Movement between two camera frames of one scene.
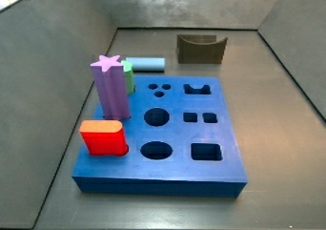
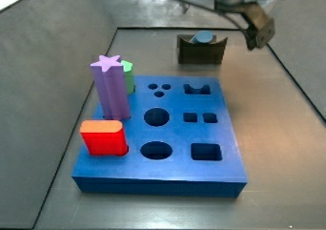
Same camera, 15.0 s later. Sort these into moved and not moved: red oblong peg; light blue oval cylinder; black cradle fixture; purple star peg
Moved: light blue oval cylinder
Not moved: black cradle fixture; red oblong peg; purple star peg
